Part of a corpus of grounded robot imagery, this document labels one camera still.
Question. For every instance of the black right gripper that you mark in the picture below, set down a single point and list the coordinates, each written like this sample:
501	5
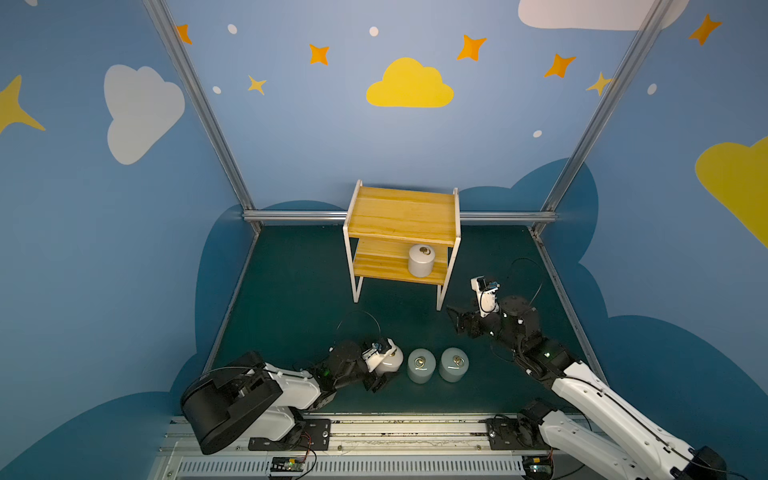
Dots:
474	321

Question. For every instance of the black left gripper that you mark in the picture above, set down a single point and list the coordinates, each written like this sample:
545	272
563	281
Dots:
372	376

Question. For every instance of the white tea canister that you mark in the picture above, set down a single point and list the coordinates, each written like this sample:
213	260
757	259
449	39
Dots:
421	259
390	359

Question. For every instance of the teal tea canister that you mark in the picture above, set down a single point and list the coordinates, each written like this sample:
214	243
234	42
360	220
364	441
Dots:
421	365
453	365

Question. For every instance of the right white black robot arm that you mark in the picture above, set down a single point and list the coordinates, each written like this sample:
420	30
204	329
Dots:
628	445

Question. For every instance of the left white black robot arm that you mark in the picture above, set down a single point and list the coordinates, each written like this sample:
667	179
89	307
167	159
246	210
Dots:
250	396

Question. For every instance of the white metal wooden shelf rack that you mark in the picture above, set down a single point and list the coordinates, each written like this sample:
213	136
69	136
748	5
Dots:
382	226

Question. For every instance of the left green circuit board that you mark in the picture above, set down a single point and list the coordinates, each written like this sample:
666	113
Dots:
288	466

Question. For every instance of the green circuit board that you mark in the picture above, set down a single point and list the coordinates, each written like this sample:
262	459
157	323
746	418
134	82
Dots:
288	466
537	467

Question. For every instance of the right green circuit board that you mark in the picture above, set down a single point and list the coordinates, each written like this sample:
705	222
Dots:
537	467

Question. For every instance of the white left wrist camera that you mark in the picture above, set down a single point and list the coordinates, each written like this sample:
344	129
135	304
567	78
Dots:
375	351

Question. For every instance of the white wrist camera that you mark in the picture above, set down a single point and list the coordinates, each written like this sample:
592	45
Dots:
375	351
485	290

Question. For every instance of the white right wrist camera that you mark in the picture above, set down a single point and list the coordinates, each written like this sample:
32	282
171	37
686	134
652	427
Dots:
485	290

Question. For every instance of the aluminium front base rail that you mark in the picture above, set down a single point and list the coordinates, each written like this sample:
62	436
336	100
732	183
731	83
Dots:
379	446

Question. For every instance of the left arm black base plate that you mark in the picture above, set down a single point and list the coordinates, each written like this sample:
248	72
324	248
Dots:
313	434

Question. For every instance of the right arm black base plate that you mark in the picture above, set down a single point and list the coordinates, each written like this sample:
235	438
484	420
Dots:
518	433

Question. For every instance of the horizontal aluminium back rail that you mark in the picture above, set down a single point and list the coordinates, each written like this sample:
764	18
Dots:
340	216

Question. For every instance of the left aluminium corner post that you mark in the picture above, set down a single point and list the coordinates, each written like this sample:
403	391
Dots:
163	22

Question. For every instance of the aluminium corner post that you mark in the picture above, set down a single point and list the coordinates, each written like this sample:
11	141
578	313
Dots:
163	22
639	48

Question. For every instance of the right aluminium corner post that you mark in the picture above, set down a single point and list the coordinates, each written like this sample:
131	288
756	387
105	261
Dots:
639	48

